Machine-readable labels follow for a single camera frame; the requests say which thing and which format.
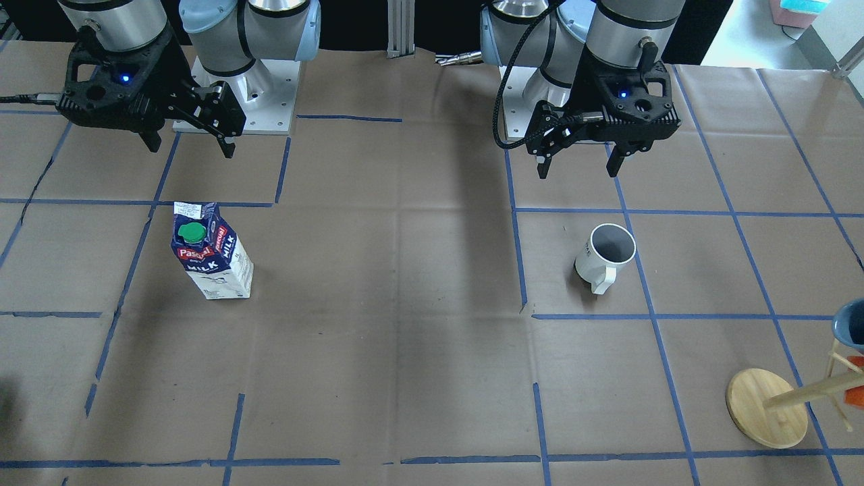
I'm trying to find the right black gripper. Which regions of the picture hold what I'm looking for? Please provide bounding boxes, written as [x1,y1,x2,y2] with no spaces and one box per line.
[55,26,246,158]

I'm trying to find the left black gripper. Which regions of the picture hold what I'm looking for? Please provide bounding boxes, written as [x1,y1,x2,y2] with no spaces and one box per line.
[525,59,678,180]

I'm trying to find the white ceramic mug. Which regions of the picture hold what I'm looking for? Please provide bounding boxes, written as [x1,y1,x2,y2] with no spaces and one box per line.
[574,223,637,295]

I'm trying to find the blue white milk carton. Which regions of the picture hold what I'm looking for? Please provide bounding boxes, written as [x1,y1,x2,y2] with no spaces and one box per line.
[171,202,254,300]

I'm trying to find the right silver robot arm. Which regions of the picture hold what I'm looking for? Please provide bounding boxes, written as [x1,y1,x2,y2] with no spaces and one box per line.
[39,1,321,158]

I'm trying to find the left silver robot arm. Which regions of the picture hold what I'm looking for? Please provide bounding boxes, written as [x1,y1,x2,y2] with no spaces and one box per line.
[479,1,683,179]

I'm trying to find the wooden mug tree stand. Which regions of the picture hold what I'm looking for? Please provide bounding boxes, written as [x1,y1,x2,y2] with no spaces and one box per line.
[725,340,863,449]

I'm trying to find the blue hanging mug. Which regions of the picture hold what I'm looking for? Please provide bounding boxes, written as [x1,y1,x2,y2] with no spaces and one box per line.
[831,298,863,354]

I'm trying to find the orange hanging mug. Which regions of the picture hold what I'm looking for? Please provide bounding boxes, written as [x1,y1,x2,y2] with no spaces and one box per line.
[844,356,864,410]

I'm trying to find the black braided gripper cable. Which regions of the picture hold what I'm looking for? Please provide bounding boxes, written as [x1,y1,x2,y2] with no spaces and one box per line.
[492,0,605,151]

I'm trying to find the aluminium frame post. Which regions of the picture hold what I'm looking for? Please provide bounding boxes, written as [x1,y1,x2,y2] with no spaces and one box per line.
[386,0,416,59]

